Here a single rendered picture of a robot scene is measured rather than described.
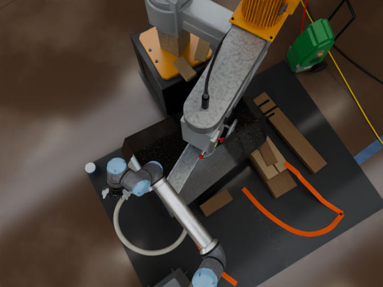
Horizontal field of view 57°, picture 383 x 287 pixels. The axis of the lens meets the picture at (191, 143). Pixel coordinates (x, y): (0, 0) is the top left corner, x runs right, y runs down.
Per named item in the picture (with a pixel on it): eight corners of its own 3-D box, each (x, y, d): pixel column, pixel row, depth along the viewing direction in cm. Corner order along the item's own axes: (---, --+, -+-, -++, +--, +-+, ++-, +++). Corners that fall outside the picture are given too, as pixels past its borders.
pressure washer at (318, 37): (313, 42, 387) (346, -12, 303) (324, 70, 378) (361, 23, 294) (282, 50, 385) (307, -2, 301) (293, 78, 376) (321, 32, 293)
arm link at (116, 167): (118, 176, 164) (102, 164, 166) (118, 188, 174) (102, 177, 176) (131, 163, 169) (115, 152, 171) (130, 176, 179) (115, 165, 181)
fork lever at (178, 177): (207, 105, 259) (207, 102, 254) (229, 117, 256) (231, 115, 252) (157, 185, 242) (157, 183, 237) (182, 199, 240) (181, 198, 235)
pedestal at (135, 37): (138, 72, 380) (125, 34, 309) (191, 45, 388) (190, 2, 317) (167, 122, 365) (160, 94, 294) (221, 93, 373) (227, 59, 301)
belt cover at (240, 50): (251, 1, 227) (255, -17, 211) (286, 18, 223) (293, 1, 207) (174, 123, 206) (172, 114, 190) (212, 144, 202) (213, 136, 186)
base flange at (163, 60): (137, 37, 308) (137, 34, 303) (186, 13, 314) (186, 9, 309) (164, 82, 297) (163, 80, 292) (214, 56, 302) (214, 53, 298)
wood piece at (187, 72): (172, 65, 297) (171, 62, 292) (181, 59, 298) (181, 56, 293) (187, 82, 292) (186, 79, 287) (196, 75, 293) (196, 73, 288)
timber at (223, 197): (206, 217, 338) (206, 216, 327) (199, 206, 341) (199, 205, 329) (231, 200, 342) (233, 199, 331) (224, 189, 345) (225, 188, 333)
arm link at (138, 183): (155, 176, 172) (135, 163, 174) (143, 188, 162) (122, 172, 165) (149, 190, 177) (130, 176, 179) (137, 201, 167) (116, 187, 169)
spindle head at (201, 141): (207, 99, 256) (210, 71, 213) (233, 113, 253) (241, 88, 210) (182, 140, 248) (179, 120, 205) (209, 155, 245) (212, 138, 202)
